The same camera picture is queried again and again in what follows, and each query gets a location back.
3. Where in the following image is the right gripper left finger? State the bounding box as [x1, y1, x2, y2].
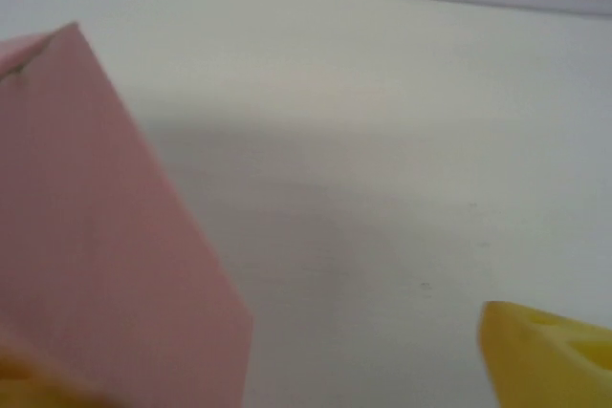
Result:
[0, 343, 116, 408]

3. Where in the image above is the pink paper box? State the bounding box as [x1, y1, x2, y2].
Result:
[0, 20, 254, 408]

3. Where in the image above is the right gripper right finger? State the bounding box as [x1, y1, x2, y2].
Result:
[476, 300, 612, 408]

